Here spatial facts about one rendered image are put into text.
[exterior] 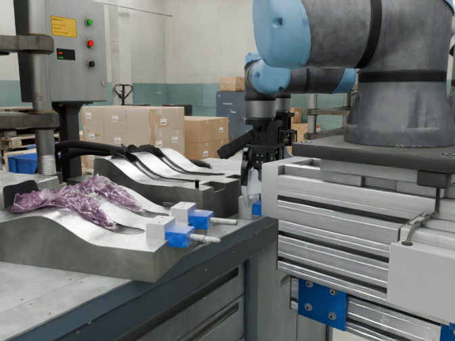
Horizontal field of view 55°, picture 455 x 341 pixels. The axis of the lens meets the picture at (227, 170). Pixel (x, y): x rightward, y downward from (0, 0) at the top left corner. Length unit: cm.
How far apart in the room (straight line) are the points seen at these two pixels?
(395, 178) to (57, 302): 52
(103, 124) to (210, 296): 454
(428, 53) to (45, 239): 67
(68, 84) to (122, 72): 738
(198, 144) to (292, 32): 518
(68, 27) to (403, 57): 142
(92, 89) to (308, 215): 134
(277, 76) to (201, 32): 882
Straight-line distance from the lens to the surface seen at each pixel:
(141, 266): 75
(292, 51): 58
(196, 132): 572
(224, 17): 934
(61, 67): 179
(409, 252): 50
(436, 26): 64
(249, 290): 122
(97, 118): 556
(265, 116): 101
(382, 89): 63
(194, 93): 976
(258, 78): 89
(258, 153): 103
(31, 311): 71
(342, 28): 59
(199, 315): 107
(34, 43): 157
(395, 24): 61
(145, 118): 497
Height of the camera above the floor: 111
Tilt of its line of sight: 10 degrees down
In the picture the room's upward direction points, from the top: straight up
